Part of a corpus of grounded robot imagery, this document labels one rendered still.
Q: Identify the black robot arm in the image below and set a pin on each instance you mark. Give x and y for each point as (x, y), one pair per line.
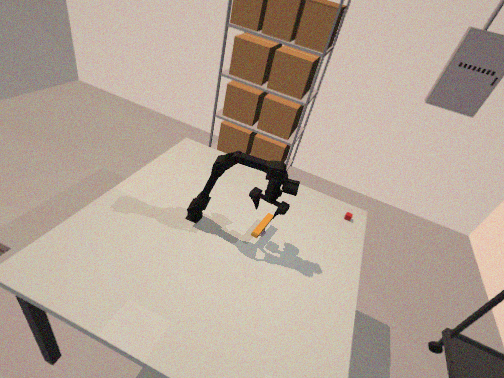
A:
(275, 172)

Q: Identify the orange bar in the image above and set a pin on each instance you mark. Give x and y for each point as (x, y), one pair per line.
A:
(262, 225)

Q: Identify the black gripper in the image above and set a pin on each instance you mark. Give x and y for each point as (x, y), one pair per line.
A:
(269, 197)

